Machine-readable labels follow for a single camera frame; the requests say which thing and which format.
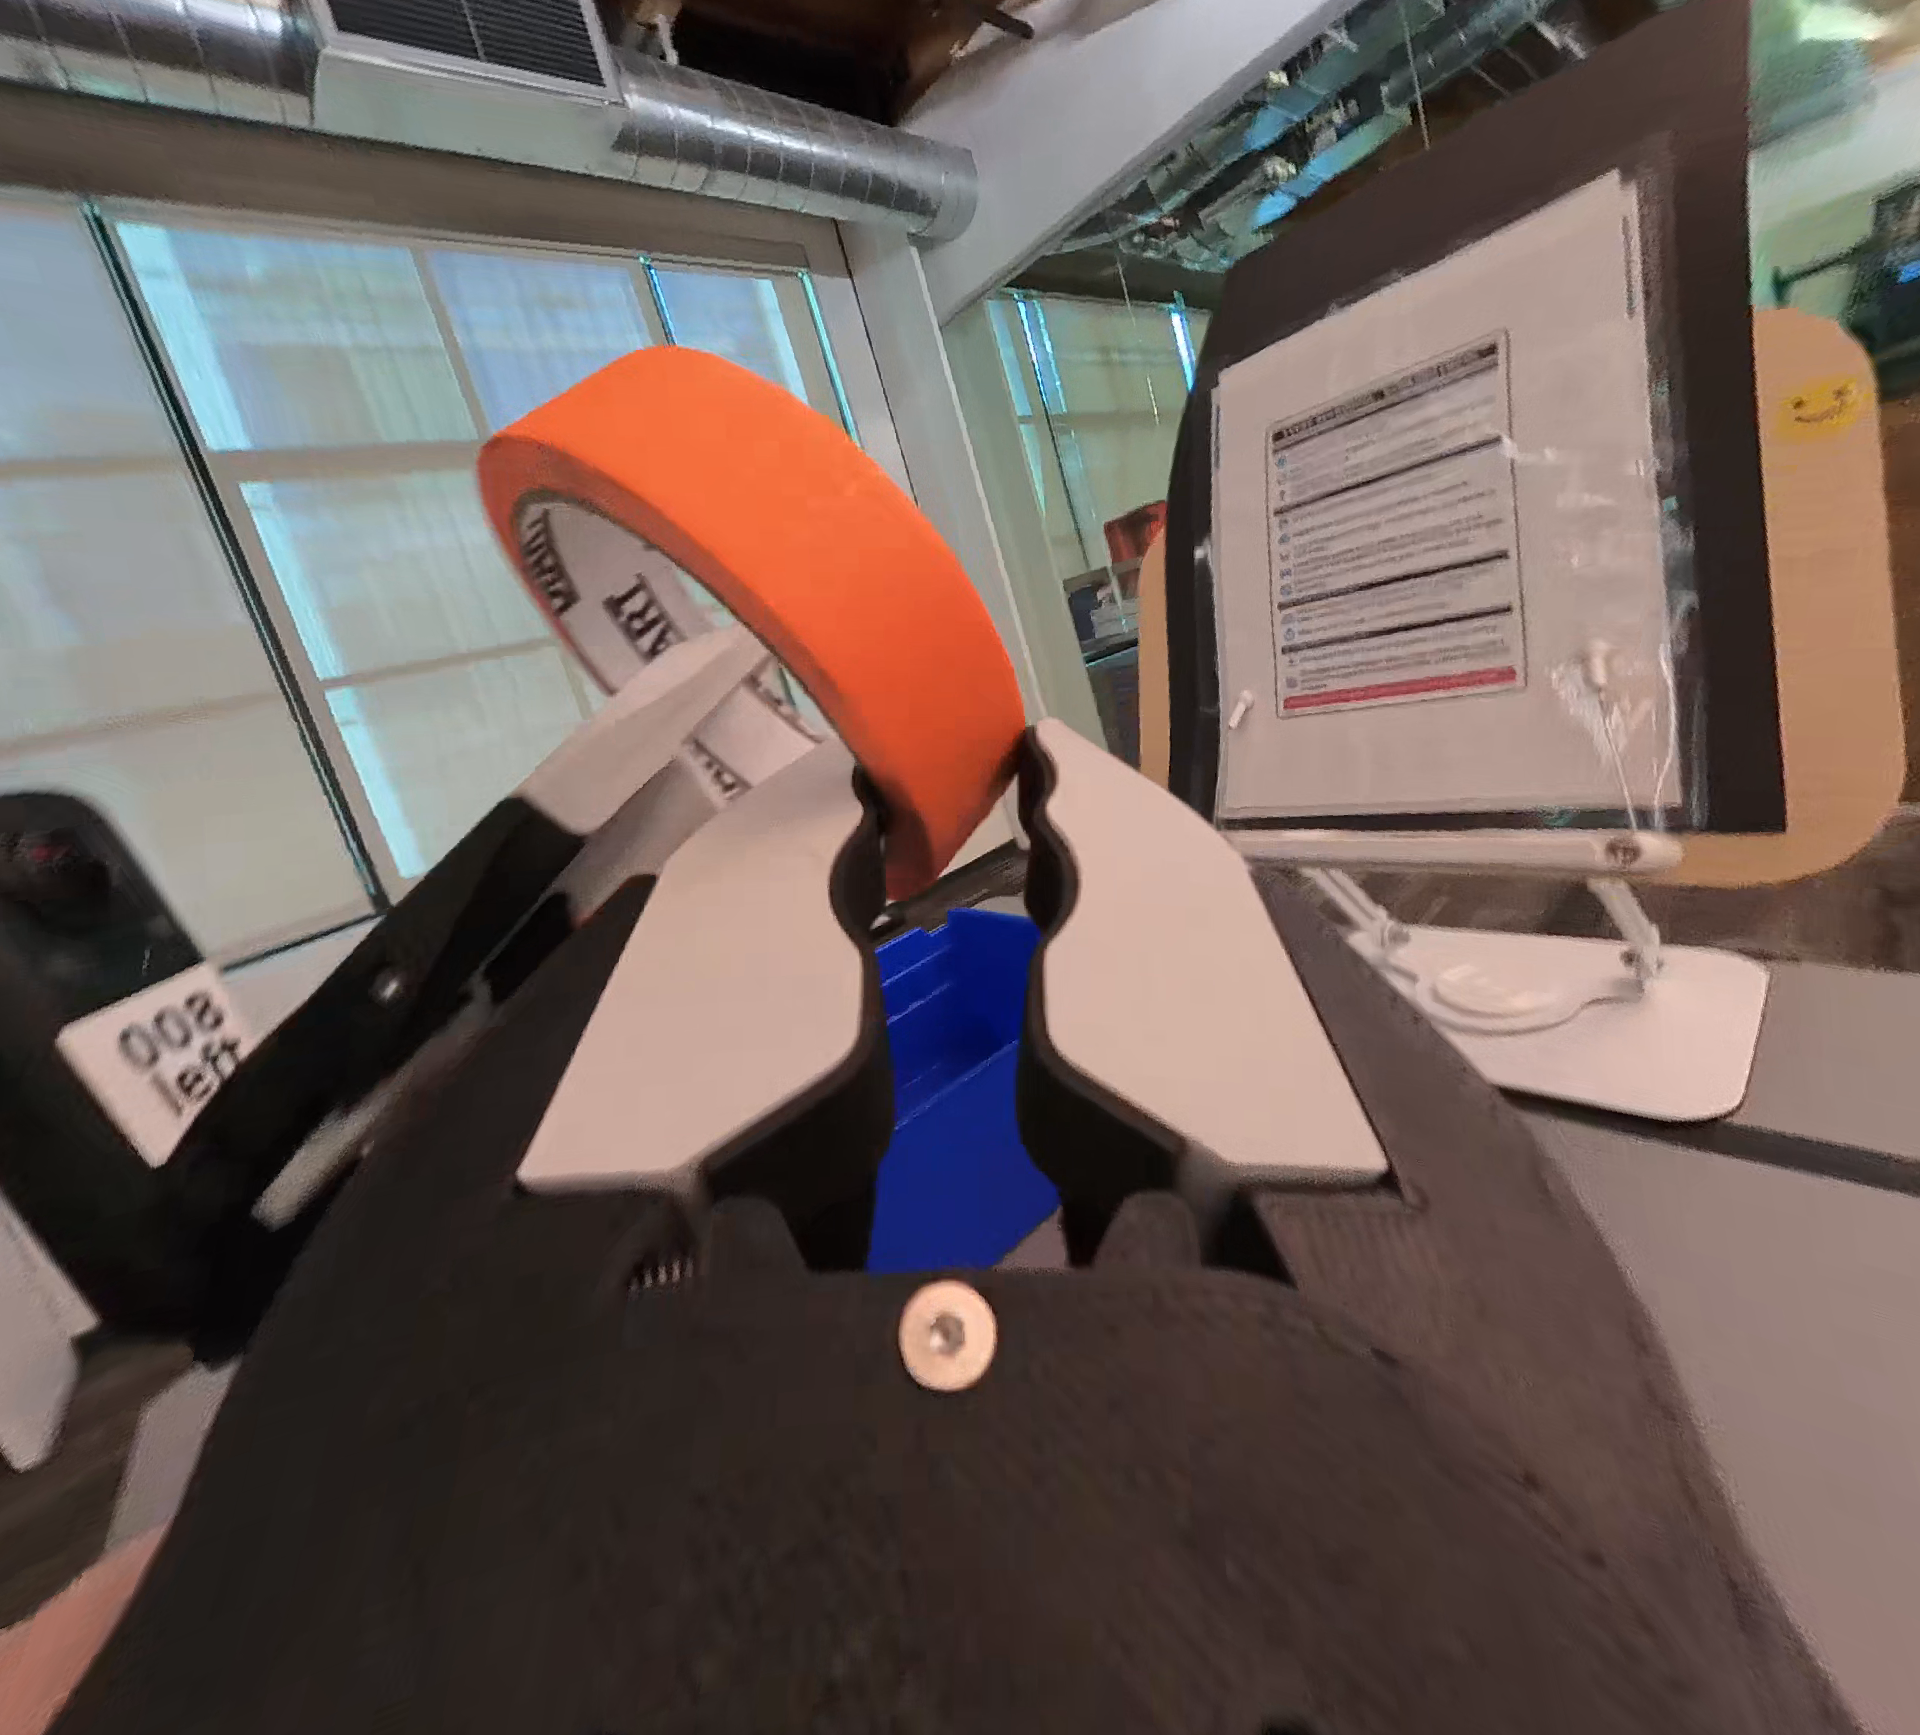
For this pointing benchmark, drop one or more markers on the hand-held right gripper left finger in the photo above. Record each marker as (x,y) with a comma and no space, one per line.
(704,1014)

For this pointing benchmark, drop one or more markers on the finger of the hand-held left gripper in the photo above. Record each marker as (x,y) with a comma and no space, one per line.
(661,713)

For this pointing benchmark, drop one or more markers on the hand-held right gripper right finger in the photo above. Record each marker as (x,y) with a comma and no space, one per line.
(1200,1001)

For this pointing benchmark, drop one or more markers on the orange tape roll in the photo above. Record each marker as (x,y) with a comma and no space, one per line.
(810,538)

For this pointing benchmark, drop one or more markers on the blue plastic bin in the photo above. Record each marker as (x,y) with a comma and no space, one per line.
(947,1105)

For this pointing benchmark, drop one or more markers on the person's left forearm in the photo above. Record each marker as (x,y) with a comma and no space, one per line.
(60,1644)

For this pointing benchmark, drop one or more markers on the white framed window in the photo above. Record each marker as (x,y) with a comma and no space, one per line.
(377,489)

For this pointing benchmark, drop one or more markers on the white metal stand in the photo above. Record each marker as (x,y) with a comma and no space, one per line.
(1620,1030)

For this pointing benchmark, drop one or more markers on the laminated instruction sheet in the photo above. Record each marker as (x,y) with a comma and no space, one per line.
(1425,489)

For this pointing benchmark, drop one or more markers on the yellow smiley sticker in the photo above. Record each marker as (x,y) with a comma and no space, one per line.
(1822,408)

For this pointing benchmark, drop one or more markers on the wooden board with black panel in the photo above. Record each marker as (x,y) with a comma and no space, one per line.
(1724,264)

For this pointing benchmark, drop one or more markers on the silver ventilation duct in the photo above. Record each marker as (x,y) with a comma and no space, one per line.
(781,154)

